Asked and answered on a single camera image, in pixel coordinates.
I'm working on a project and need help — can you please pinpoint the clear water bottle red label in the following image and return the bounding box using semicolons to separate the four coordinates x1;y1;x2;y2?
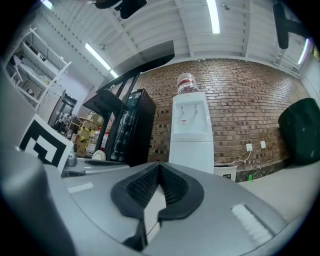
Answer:
176;72;200;95

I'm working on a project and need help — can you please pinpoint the white power cable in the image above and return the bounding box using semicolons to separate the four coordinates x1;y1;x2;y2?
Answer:
213;149;252;166

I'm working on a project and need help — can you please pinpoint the black overhead mount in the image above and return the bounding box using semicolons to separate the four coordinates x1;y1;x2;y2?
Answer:
94;0;148;20

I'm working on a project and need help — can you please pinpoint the stack of cardboard boxes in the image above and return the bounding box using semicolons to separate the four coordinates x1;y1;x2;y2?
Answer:
73;112;105;158

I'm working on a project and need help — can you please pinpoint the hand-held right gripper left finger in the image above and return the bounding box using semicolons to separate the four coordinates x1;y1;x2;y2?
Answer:
111;161;161;252

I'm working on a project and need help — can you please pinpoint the white dispenser cabinet door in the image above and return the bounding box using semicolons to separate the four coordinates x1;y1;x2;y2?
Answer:
168;140;215;175

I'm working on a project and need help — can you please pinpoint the white waste bin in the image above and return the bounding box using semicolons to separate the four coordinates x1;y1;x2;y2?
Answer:
213;163;238;182

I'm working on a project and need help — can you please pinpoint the long ceiling light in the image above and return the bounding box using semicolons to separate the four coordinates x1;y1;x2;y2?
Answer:
84;42;112;71
297;38;311;66
205;0;221;35

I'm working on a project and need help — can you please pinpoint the white round plate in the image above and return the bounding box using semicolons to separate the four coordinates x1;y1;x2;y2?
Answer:
90;149;107;161

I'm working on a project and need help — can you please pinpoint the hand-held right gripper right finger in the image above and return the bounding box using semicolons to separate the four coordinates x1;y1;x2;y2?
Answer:
157;161;205;222

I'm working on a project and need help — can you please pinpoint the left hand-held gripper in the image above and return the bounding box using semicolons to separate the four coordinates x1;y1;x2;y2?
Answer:
18;113;131;179

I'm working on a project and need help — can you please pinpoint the white metal shelf rack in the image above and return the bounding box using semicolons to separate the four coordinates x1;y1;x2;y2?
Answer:
5;27;72;111

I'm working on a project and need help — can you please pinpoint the black hanging bar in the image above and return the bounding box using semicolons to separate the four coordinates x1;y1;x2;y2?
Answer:
271;3;310;50

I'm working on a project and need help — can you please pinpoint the black tilted panel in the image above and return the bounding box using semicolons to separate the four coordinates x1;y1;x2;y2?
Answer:
82;88;129;114

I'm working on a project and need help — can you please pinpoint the white water dispenser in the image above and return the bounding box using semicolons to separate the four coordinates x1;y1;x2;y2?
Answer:
168;92;215;175

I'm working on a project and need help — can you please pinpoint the black glass-door fridge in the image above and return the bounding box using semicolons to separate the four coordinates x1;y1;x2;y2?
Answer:
104;87;157;168

